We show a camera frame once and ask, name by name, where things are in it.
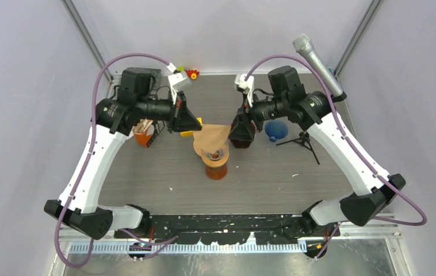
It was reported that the small toy train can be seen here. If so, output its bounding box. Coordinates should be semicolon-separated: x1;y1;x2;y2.
178;66;200;80

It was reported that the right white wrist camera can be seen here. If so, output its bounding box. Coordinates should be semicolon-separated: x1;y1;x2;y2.
234;74;254;107

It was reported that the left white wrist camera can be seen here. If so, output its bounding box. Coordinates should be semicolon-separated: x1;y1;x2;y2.
167;71;191;105

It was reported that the brown glass dripper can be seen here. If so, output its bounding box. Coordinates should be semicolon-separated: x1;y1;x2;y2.
228;122;256;149

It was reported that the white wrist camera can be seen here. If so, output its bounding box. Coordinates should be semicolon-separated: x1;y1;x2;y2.
167;71;191;105
234;74;254;107

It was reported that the silver microphone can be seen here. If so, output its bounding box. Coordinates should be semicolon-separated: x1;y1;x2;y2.
293;34;344;97

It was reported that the clear glass dripper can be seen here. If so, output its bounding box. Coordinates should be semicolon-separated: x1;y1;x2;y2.
201;143;229;162

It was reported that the coffee filter box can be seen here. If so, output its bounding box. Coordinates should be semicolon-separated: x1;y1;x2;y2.
132;119;166;148

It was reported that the yellow green window block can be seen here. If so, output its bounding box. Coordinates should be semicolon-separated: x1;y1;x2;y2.
180;117;202;137

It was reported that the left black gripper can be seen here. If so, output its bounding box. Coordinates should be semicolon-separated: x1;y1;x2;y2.
137;89;202;133

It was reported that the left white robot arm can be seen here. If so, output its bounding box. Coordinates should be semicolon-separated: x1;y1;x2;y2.
44;67;201;240

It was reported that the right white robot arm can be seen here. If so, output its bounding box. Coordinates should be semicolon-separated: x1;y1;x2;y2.
229;66;406;236

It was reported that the wooden ring holder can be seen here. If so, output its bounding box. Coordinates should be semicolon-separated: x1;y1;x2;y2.
201;155;230;167

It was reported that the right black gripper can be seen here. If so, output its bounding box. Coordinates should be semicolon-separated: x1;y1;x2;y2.
228;91;288;141

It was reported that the blue dripper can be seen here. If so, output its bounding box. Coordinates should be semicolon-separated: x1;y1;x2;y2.
264;120;289;143

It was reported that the amber glass carafe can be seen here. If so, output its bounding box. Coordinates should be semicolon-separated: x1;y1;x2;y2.
205;164;228;181

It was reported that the dark grey baseplate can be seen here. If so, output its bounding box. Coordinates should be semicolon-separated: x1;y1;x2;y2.
149;68;162;91

